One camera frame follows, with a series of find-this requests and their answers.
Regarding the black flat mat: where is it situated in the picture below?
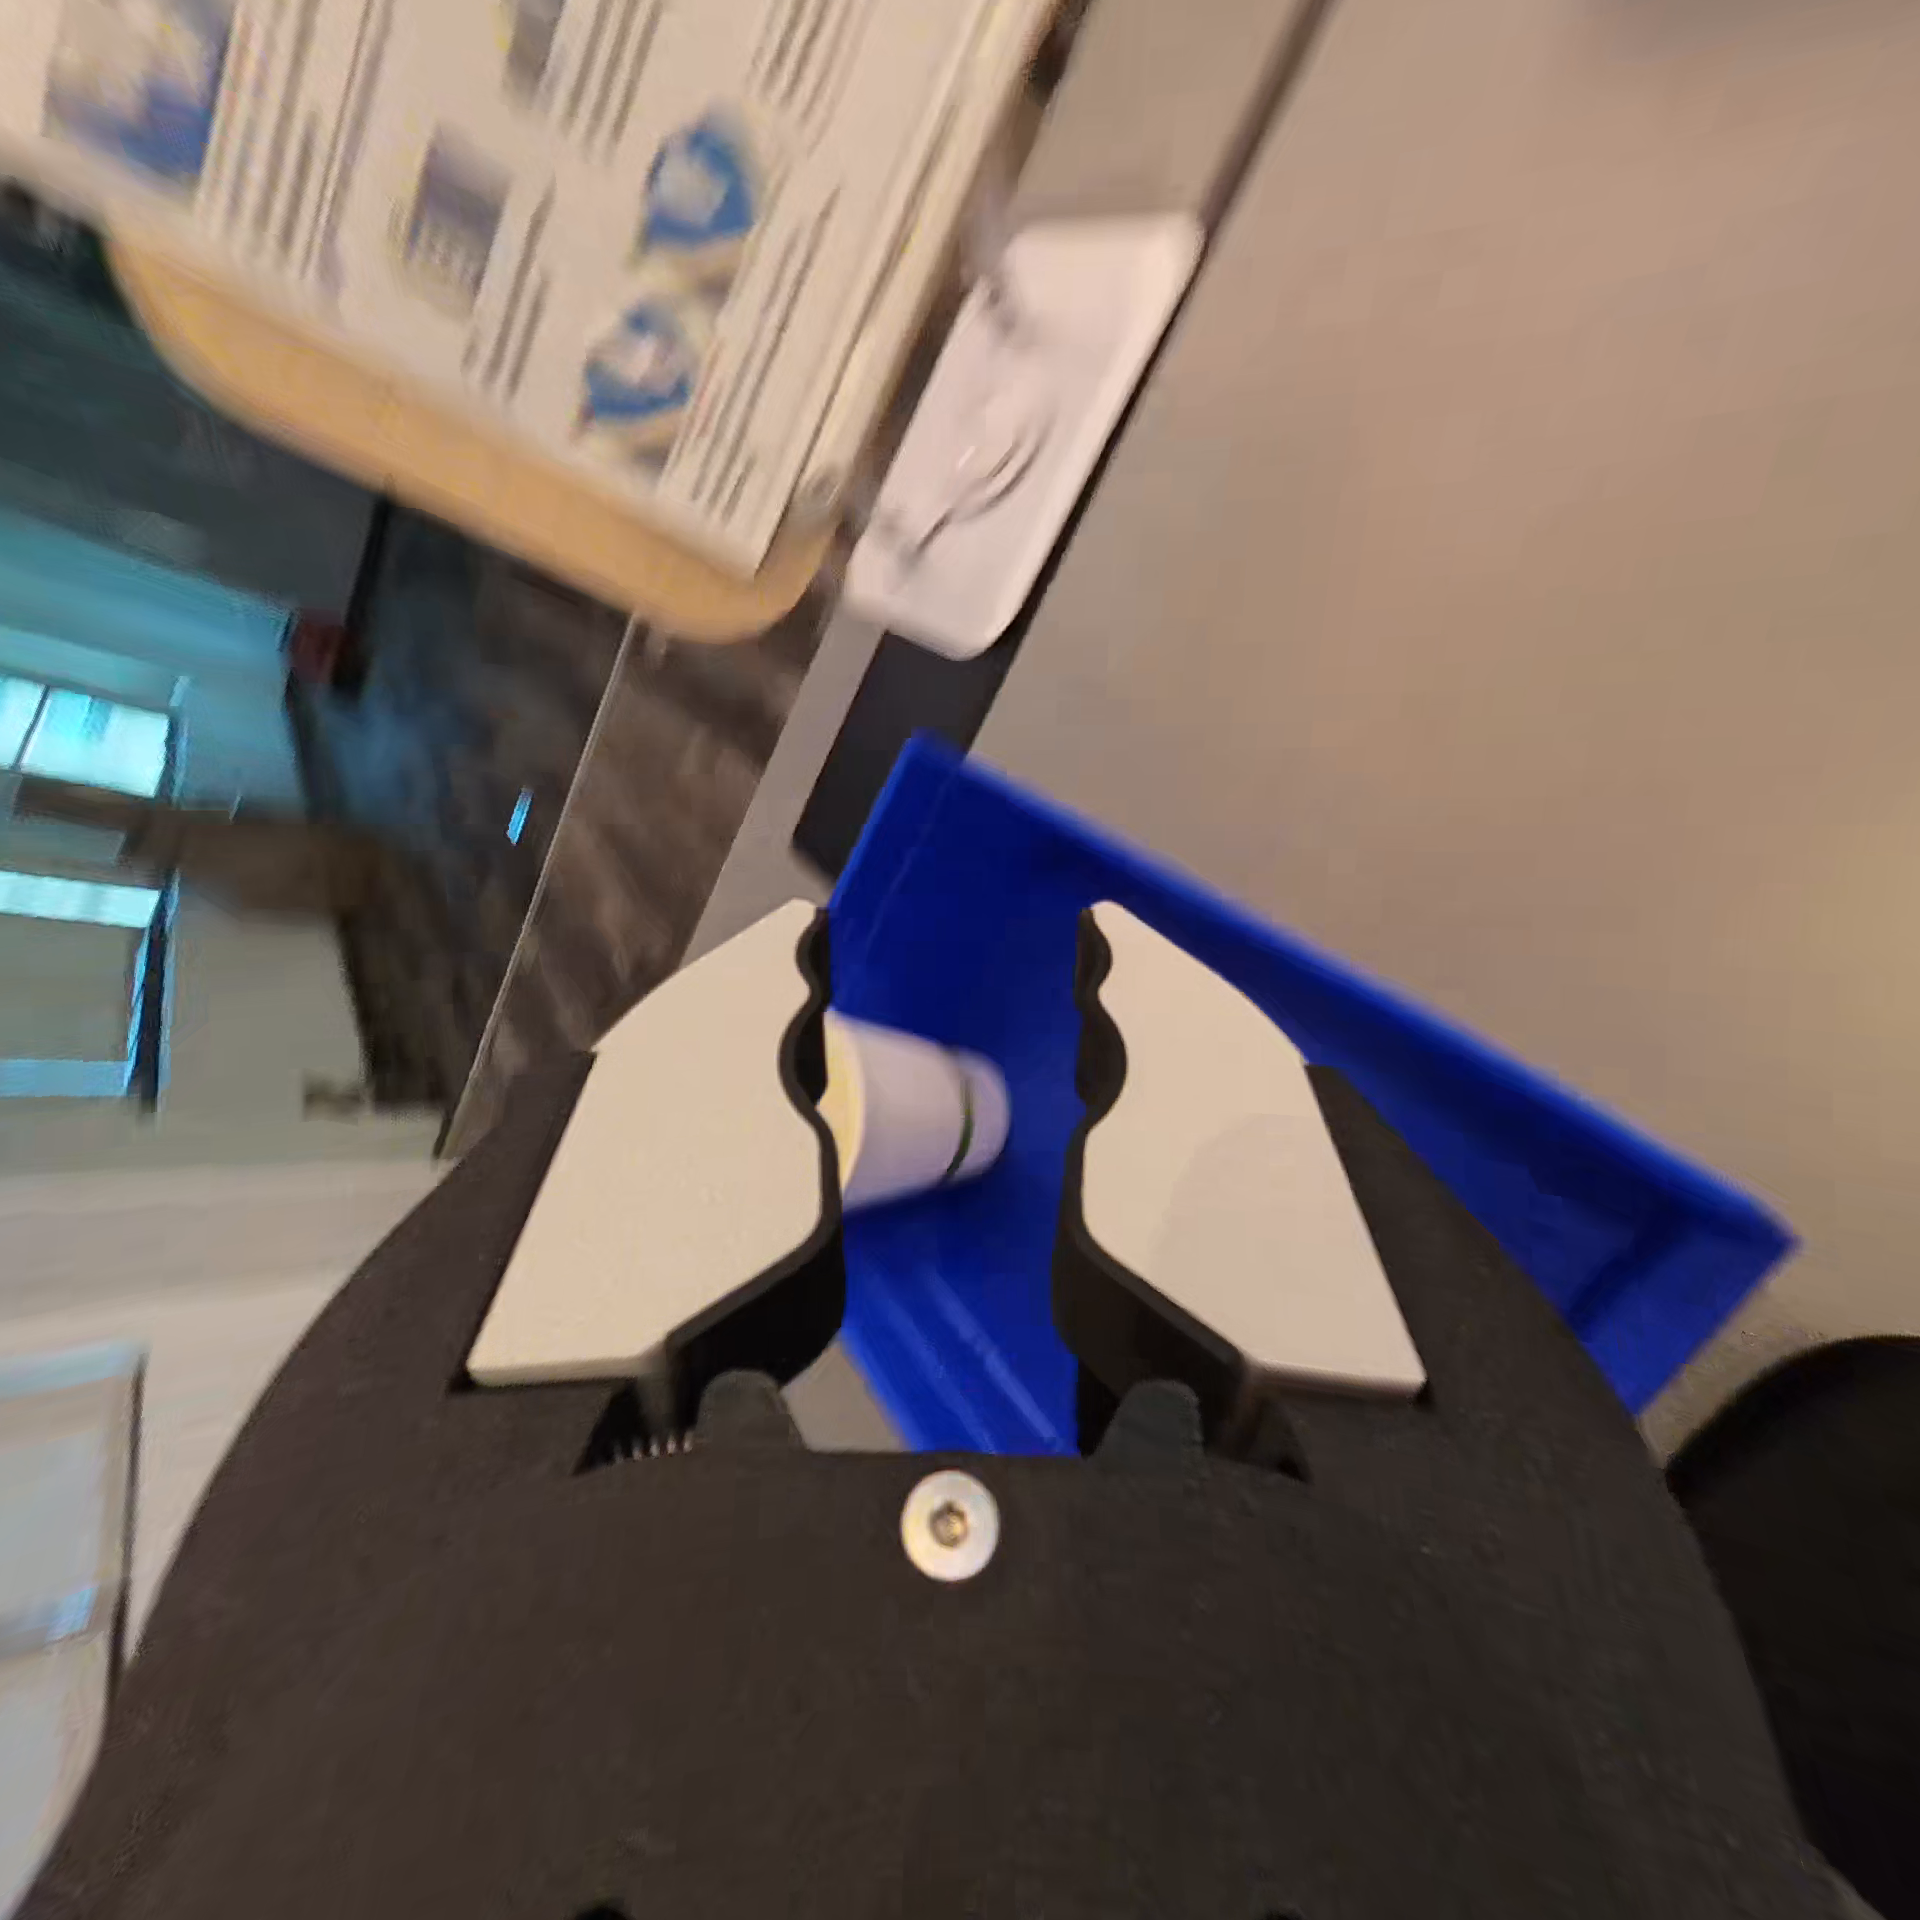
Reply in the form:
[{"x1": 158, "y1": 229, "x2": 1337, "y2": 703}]
[{"x1": 775, "y1": 637, "x2": 1030, "y2": 877}]

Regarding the printed instruction sign board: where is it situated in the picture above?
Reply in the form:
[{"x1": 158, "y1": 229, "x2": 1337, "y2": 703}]
[{"x1": 0, "y1": 0, "x2": 1058, "y2": 587}]

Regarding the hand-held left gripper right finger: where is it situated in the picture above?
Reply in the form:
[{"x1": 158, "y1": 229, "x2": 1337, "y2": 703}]
[{"x1": 1057, "y1": 901, "x2": 1432, "y2": 1432}]

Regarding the black wrist rest pad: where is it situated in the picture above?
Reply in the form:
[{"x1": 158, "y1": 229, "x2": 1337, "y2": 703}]
[{"x1": 1667, "y1": 1335, "x2": 1920, "y2": 1920}]

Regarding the small window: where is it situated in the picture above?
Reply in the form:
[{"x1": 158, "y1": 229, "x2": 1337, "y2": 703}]
[{"x1": 0, "y1": 667, "x2": 189, "y2": 1106}]

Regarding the white paper cup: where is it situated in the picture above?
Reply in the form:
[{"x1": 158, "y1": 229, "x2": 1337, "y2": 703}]
[{"x1": 825, "y1": 1015, "x2": 1013, "y2": 1217}]

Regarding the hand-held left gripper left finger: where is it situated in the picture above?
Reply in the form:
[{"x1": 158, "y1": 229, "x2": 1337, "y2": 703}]
[{"x1": 467, "y1": 896, "x2": 851, "y2": 1412}]

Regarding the blue plastic bin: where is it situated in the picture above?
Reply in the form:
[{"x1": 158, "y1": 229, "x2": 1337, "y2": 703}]
[{"x1": 811, "y1": 736, "x2": 1802, "y2": 1461}]

